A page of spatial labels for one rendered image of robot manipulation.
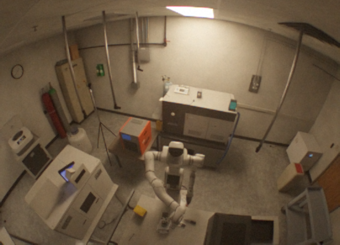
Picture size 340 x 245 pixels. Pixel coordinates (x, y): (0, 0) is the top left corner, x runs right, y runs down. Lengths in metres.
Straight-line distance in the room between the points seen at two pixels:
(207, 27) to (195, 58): 0.73
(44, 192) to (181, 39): 3.20
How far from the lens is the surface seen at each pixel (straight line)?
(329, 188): 4.07
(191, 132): 2.50
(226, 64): 3.10
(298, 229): 3.41
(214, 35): 3.01
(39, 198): 1.49
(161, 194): 1.12
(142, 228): 1.70
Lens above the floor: 2.56
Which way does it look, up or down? 36 degrees down
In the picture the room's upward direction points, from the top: 1 degrees clockwise
